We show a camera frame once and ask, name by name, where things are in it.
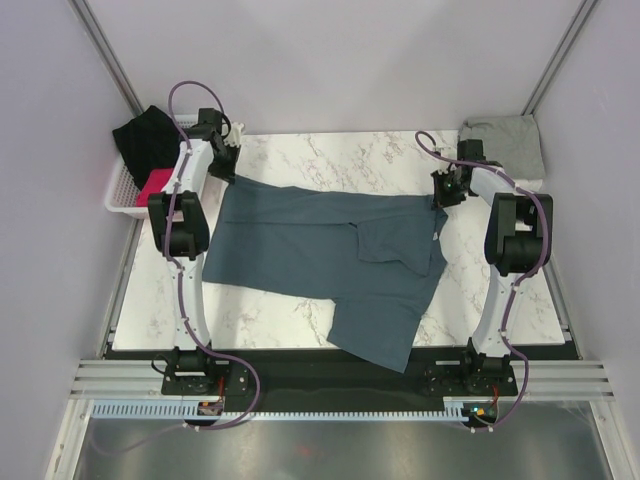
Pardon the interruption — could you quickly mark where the aluminium rail frame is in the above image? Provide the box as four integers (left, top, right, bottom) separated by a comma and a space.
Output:
70, 360, 614, 401

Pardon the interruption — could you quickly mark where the right corner aluminium post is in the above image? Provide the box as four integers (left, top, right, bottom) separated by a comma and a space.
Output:
521, 0, 600, 116

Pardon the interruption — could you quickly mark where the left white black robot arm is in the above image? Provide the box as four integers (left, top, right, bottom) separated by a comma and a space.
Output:
147, 108, 243, 352

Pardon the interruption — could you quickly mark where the white slotted cable duct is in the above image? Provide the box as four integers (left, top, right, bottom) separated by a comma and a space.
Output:
92, 395, 544, 420

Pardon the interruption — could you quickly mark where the white plastic basket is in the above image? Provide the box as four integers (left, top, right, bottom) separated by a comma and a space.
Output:
105, 108, 230, 221

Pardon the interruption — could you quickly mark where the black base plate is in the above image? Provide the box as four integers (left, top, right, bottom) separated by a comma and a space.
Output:
161, 347, 518, 410

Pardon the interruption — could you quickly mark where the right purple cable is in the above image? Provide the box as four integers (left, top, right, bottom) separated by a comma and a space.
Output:
414, 130, 547, 435

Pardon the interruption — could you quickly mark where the left corner aluminium post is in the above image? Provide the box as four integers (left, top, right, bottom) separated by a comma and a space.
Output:
69, 0, 144, 115

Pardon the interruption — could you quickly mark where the folded grey t shirt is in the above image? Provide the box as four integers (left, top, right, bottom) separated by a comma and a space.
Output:
459, 115, 546, 181

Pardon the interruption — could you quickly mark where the pink red t shirt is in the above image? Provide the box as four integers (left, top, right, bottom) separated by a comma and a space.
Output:
136, 168, 173, 208

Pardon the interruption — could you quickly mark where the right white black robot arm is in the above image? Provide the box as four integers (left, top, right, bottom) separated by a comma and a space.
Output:
432, 139, 554, 394

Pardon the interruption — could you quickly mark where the corner aluminium post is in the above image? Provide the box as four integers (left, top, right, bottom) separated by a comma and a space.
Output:
521, 0, 600, 116
69, 0, 144, 115

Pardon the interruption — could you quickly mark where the black t shirt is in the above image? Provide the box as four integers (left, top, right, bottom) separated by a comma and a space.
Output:
112, 105, 180, 190

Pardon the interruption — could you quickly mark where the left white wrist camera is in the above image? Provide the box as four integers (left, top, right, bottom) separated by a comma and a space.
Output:
224, 122, 245, 148

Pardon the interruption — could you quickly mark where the blue grey t shirt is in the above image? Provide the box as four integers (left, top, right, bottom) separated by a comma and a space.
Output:
202, 177, 448, 373

